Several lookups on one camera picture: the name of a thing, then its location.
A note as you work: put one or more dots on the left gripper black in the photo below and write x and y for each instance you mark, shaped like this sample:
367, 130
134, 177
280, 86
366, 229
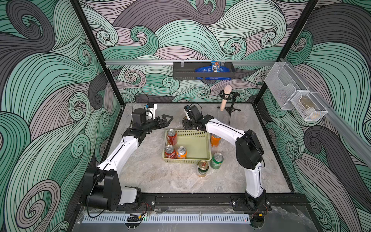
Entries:
163, 124

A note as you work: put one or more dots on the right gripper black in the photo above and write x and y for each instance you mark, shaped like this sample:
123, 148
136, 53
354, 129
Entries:
188, 123

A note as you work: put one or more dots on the red cola can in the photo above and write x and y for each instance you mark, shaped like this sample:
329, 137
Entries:
169, 152
172, 137

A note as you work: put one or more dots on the orange soda can front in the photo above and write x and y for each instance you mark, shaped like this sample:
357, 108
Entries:
181, 152

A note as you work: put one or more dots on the orange soda can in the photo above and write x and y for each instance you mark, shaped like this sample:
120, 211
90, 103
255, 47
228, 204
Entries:
215, 140
181, 152

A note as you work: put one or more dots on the orange soda can back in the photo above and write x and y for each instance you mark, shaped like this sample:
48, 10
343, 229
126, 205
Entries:
215, 140

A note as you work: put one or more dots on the green gold-top can front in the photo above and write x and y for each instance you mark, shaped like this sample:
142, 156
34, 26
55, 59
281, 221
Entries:
202, 168

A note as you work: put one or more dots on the green soda can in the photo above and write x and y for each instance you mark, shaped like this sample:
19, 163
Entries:
216, 161

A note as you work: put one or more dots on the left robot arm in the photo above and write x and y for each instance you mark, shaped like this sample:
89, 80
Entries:
101, 185

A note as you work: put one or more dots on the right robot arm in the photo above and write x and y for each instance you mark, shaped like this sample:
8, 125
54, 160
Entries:
248, 150

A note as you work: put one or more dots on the light green plastic basket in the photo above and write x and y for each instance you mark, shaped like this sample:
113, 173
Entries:
196, 143

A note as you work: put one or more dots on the black microphone tripod stand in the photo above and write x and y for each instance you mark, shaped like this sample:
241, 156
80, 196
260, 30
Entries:
230, 109

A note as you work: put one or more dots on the beige microphone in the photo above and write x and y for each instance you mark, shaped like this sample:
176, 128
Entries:
225, 95

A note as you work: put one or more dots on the blue snack bag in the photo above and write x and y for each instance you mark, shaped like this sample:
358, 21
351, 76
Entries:
209, 69

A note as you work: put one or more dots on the small candy packet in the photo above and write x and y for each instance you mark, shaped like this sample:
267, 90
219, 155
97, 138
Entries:
215, 66

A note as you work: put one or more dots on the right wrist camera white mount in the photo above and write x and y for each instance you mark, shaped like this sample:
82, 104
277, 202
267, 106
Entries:
188, 112

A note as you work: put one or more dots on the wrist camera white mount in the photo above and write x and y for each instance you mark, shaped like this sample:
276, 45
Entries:
150, 110
188, 112

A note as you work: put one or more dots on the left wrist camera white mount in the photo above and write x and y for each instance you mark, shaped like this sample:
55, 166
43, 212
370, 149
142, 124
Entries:
150, 110

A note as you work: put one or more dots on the black wall shelf basket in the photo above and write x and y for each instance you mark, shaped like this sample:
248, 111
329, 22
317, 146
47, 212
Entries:
186, 71

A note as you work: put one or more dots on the back aluminium rail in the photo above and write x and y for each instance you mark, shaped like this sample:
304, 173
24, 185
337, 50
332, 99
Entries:
171, 62

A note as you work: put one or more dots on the aluminium rail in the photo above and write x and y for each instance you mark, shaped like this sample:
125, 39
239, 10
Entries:
171, 62
345, 131

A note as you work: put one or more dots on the large clear wall bin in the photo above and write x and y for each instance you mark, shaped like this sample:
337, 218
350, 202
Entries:
282, 83

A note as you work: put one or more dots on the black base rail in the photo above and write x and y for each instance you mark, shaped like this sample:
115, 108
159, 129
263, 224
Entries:
238, 201

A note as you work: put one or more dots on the white slotted cable duct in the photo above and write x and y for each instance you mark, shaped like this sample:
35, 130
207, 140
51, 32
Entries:
174, 218

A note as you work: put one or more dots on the small clear wall bin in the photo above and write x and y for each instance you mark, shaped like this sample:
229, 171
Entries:
308, 106

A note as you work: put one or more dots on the right aluminium rail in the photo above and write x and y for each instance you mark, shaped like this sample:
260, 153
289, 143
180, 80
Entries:
345, 131

